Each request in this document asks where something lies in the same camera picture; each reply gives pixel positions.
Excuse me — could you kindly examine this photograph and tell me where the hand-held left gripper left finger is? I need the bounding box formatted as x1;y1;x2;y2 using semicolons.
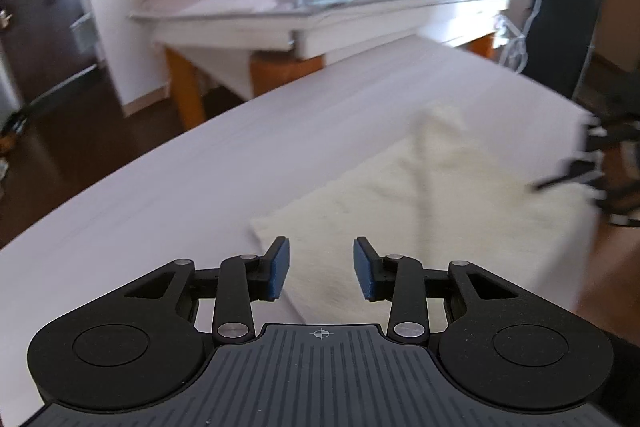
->
122;236;291;344

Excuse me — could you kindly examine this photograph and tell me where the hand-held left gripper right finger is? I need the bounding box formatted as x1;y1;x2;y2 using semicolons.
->
352;236;521;345

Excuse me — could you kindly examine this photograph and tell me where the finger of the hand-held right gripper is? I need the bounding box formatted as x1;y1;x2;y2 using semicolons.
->
535;157;603;192

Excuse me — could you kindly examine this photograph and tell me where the cream towel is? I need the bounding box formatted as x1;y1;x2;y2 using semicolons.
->
250;102;603;323

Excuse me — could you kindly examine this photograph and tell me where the black office chair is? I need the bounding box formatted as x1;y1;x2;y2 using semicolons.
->
520;0;611;100

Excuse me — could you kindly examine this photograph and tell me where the white dining table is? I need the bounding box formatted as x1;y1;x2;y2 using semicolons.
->
129;0;513;130

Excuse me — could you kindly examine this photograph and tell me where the dark brown door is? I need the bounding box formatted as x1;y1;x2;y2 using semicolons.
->
0;0;106;108

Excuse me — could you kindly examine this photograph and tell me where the white cable with plug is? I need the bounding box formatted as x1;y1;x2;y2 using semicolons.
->
492;0;558;75

